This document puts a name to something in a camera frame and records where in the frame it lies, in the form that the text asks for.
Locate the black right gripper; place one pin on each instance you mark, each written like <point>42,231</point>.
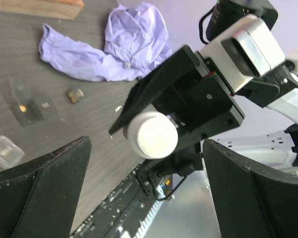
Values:
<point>184,88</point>

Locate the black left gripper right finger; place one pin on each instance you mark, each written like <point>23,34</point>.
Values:
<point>252,200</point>

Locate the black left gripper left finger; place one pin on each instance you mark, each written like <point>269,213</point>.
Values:
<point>38,199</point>

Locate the white capped pill bottle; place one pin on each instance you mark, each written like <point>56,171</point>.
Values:
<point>135,125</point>

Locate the white pill bottle cap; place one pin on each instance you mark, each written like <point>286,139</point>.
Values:
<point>157,138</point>

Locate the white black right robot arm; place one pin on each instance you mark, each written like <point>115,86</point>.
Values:
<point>277,90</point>

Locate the lavender crumpled cloth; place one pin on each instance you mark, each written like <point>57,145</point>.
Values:
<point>135,44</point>

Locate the grey Sat pill box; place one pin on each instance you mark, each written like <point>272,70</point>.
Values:
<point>28,108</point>

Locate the brown Thur pill box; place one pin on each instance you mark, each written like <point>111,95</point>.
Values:
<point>76,95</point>

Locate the wooden clothes rack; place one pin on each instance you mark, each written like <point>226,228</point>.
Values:
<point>62,9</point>

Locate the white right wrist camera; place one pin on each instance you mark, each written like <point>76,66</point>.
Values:
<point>245,50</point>

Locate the white slotted cable duct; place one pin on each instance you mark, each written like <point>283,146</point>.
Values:
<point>138,218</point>

